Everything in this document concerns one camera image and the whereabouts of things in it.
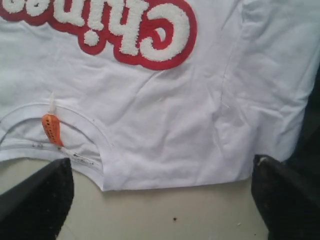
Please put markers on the orange clothing tag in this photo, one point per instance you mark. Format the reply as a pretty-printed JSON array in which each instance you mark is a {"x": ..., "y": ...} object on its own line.
[{"x": 52, "y": 127}]

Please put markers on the white t-shirt red lettering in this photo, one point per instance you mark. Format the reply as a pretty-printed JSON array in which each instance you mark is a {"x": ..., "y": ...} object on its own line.
[{"x": 155, "y": 94}]

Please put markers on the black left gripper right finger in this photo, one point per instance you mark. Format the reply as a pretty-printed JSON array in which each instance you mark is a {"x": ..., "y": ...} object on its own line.
[{"x": 288, "y": 203}]

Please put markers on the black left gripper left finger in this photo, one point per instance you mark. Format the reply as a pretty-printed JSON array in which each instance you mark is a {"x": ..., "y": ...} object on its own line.
[{"x": 36, "y": 208}]

